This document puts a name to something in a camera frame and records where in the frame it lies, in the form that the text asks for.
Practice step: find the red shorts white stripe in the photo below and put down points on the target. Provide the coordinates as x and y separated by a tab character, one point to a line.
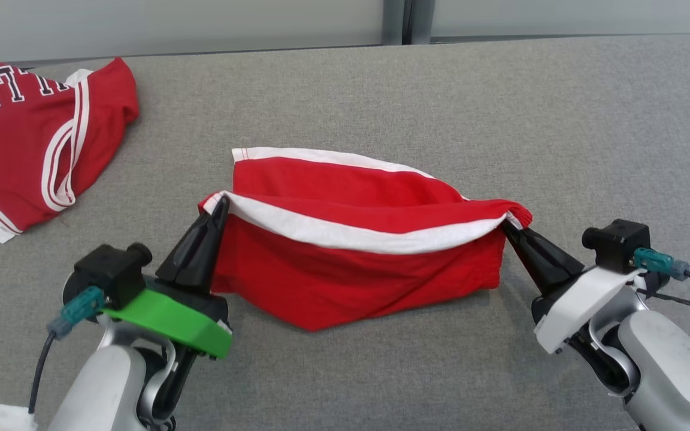
351	275

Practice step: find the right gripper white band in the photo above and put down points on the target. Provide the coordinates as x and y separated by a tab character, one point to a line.
578	305

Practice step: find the grey metal partition post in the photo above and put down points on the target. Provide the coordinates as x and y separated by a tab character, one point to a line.
393	21
423	21

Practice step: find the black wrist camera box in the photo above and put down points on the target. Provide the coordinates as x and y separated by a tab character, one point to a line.
111	272
617	242

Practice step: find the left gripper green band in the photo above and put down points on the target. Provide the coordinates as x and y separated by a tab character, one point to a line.
171	320

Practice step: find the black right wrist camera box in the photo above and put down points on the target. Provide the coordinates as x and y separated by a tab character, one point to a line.
617	242

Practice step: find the red basketball jersey white trim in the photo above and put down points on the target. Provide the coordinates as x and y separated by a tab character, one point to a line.
15	149

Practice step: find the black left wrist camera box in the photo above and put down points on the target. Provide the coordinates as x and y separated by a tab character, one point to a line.
111	272

